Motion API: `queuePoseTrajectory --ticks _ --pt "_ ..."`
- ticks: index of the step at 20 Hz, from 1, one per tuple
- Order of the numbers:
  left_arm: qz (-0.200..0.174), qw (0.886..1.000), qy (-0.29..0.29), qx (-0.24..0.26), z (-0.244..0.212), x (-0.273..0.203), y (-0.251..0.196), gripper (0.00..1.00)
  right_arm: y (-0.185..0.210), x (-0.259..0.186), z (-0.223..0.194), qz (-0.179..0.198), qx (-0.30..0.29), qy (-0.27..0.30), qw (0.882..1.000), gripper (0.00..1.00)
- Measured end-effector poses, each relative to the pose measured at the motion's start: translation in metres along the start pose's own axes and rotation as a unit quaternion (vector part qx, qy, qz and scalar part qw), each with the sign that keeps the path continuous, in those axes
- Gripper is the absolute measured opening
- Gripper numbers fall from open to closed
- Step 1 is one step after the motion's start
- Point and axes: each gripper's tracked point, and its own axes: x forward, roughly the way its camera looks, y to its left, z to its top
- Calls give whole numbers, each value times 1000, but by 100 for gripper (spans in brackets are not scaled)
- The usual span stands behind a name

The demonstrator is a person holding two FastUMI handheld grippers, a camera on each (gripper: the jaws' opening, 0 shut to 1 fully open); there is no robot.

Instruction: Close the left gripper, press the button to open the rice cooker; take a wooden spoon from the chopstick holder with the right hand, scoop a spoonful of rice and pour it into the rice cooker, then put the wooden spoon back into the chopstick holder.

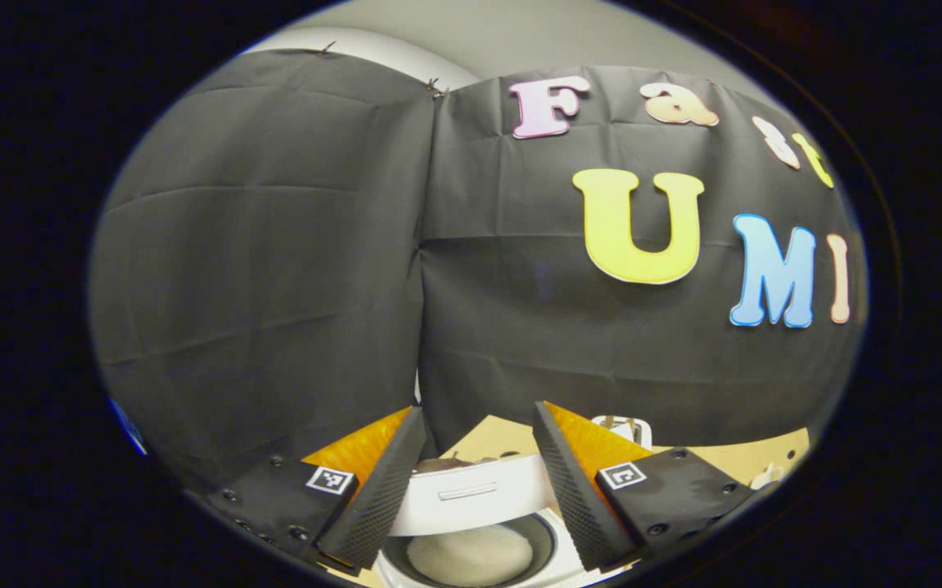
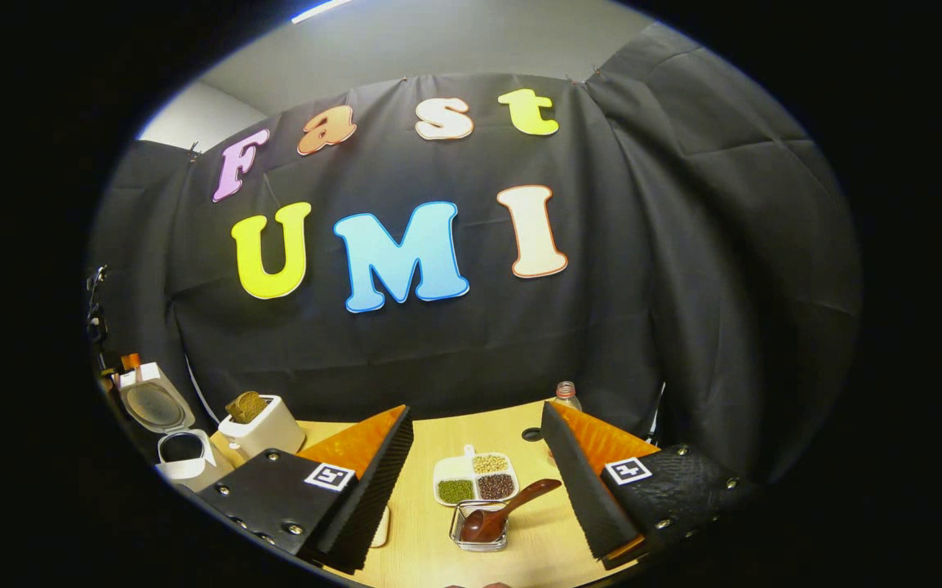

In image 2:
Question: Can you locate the white toaster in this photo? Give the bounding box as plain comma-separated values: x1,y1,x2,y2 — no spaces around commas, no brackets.
218,394,306,460

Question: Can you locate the white divided dish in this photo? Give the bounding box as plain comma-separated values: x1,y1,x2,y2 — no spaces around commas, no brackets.
433,445,519,507

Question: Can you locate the brown wooden spoon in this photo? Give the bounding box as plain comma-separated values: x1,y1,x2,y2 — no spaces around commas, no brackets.
460,479,562,544

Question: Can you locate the white rice cooker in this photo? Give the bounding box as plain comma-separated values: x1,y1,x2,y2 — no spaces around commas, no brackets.
118,363,235,491

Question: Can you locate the brown bread slice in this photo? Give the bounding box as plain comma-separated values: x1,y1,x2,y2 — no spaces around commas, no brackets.
226,390,268,424

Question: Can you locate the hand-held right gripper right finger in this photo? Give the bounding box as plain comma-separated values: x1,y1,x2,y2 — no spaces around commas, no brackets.
540,400,758,570

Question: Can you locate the black backdrop cloth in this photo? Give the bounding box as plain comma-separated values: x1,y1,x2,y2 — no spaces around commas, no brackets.
87,20,862,483

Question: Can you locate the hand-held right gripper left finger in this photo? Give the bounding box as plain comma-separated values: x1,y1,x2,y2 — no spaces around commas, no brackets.
198,406,415,572

